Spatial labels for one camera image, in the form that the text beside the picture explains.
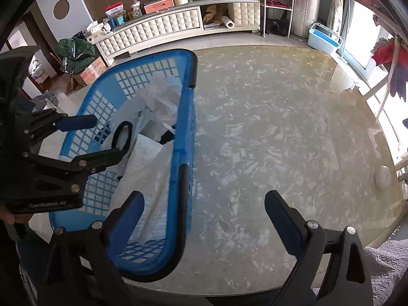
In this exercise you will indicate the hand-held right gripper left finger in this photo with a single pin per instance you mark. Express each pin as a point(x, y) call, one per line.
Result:
point(127, 220)

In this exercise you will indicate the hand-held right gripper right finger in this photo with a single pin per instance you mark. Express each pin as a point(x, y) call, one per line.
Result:
point(282, 223)

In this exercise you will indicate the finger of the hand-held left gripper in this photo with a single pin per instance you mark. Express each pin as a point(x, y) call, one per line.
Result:
point(79, 122)
point(102, 158)

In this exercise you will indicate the white ribbed towel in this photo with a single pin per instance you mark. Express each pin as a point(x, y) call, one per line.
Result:
point(149, 181)

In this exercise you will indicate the white cloth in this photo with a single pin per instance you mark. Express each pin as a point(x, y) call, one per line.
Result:
point(130, 111)

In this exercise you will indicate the white plastic bag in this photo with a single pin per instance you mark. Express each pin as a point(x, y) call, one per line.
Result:
point(162, 102)

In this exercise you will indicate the blue plastic basket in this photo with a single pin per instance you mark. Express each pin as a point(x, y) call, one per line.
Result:
point(143, 58)

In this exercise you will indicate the brown cardboard box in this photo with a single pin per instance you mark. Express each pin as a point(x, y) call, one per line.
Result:
point(68, 83)

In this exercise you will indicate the pink printed cardboard box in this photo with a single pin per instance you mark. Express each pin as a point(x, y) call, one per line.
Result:
point(94, 70)

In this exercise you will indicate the green plastic bag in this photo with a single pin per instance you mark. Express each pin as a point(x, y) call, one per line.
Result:
point(75, 51)

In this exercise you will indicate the white tissue box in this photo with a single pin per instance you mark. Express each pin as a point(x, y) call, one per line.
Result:
point(95, 28)

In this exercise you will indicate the teal box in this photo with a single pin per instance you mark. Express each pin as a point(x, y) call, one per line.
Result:
point(118, 22)

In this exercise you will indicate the white round disc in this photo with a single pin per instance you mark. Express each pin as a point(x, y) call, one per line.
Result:
point(383, 177)

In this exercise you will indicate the grey knitted blanket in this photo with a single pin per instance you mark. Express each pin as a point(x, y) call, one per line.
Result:
point(389, 267)

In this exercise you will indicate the red and white packet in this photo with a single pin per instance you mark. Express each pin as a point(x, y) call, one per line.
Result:
point(114, 9)

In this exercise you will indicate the white tufted cabinet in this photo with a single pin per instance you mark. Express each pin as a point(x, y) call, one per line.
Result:
point(153, 28)

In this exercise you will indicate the brown paper bag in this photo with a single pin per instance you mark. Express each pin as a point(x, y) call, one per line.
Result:
point(210, 16)

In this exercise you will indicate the paper towel roll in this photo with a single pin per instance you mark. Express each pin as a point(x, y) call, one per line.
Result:
point(228, 22)

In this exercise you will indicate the light blue plastic bin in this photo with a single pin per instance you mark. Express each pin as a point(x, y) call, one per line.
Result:
point(322, 43)

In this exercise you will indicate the white clothes drying rack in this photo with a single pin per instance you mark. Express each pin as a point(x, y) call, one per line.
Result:
point(390, 70)

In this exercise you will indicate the black bag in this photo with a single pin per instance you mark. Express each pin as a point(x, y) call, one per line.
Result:
point(275, 27)

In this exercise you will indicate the red garment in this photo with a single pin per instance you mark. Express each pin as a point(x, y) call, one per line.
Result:
point(387, 54)

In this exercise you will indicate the white metal rack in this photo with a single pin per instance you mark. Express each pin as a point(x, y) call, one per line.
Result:
point(277, 7)

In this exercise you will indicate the grey standing air conditioner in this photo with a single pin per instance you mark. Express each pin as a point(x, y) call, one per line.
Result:
point(307, 6)

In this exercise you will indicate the patterned curtain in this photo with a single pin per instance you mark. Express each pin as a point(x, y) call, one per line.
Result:
point(339, 6)

